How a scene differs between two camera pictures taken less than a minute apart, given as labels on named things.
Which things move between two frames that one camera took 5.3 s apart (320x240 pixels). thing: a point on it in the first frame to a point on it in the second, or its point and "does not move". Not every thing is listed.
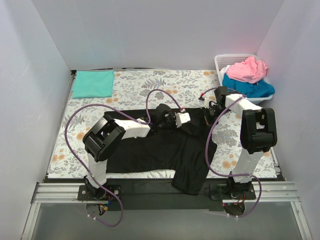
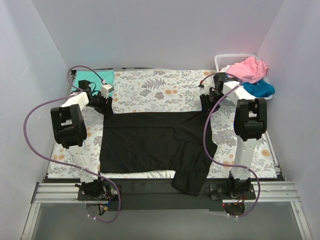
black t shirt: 185,151 does not move
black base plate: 163,194 does not move
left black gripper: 171,119 to 105,104
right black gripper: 212,111 to 207,101
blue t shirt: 258,89 does not move
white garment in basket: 222,71 does not move
